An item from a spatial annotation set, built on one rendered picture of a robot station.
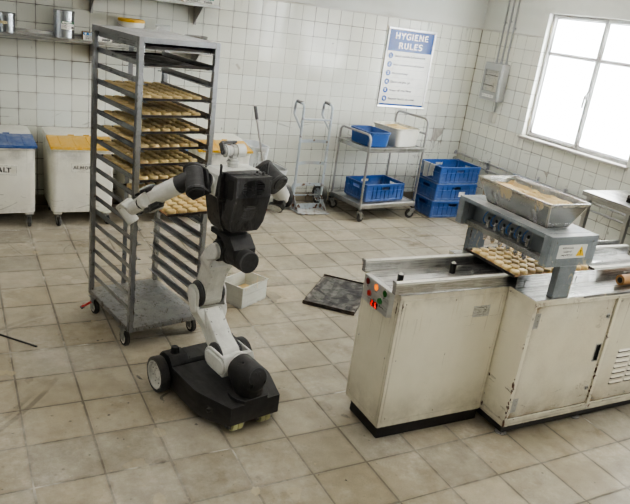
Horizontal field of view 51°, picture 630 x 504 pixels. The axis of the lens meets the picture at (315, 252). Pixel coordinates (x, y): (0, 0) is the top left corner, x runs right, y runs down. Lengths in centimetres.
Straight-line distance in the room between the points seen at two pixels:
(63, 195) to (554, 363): 423
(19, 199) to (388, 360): 380
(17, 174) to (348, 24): 370
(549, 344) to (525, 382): 24
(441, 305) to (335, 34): 459
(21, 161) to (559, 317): 436
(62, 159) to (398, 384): 371
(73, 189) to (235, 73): 205
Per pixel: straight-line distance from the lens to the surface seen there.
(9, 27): 631
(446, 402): 376
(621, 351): 427
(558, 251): 349
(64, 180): 613
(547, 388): 395
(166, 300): 451
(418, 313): 332
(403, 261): 353
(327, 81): 748
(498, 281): 359
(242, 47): 702
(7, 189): 611
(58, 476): 329
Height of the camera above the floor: 206
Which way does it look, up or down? 20 degrees down
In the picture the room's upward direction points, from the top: 8 degrees clockwise
